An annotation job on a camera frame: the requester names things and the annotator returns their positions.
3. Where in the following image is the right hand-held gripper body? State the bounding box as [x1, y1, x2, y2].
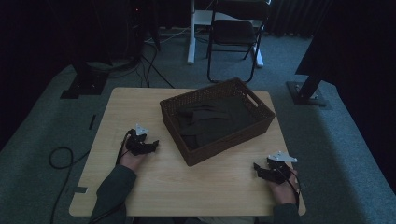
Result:
[264, 150, 299, 185]

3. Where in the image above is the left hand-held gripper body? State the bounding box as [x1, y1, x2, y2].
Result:
[125, 123, 151, 157]

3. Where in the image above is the white desk frame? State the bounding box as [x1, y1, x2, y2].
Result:
[186, 0, 266, 68]

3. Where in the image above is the black folding chair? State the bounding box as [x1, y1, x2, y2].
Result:
[206, 0, 273, 85]

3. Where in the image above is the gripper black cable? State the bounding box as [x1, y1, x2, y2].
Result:
[115, 130, 133, 166]
[275, 161, 303, 210]

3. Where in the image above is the person's right hand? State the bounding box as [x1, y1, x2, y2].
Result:
[268, 169, 301, 205]

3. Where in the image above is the black stand base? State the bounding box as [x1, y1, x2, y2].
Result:
[59, 61, 110, 100]
[286, 72, 329, 107]

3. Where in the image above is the black computer tower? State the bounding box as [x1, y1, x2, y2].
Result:
[122, 0, 148, 62]

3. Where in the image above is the person's left hand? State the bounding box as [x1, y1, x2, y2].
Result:
[119, 142, 148, 173]

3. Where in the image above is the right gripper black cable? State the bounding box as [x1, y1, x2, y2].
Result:
[275, 161, 303, 210]

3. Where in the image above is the dark cloth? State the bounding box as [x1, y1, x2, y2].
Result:
[175, 95, 259, 151]

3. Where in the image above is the thin black floor cable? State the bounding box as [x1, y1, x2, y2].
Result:
[139, 40, 176, 90]

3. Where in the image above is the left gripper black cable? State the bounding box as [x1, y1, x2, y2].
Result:
[115, 130, 133, 166]

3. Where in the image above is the brown woven basket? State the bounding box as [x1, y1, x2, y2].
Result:
[159, 77, 276, 168]

